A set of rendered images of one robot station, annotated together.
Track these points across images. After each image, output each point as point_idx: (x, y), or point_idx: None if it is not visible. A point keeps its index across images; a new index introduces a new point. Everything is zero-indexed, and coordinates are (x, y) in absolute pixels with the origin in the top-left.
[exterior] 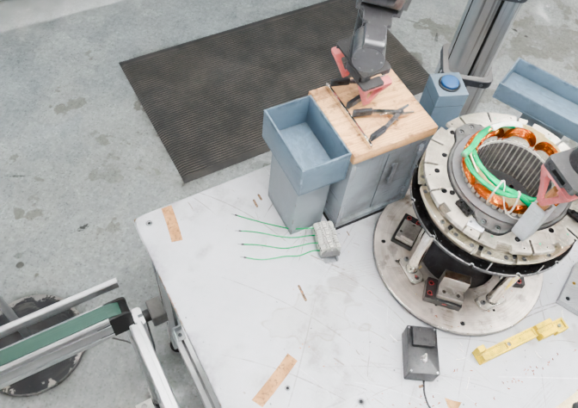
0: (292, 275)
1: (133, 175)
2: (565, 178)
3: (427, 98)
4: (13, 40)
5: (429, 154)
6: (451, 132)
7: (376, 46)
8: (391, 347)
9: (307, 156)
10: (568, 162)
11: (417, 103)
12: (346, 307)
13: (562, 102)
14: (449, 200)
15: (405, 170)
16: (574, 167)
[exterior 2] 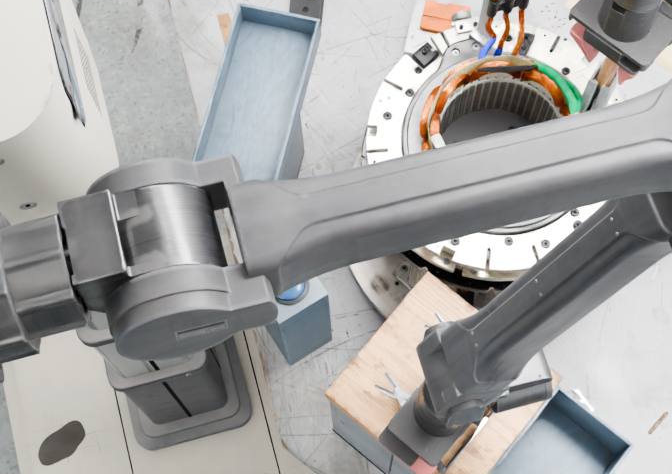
0: (638, 448)
1: None
2: (669, 42)
3: (302, 320)
4: None
5: (520, 262)
6: (457, 242)
7: (545, 357)
8: (669, 270)
9: (538, 472)
10: (638, 42)
11: (393, 317)
12: (645, 351)
13: (230, 97)
14: (592, 212)
15: None
16: (647, 33)
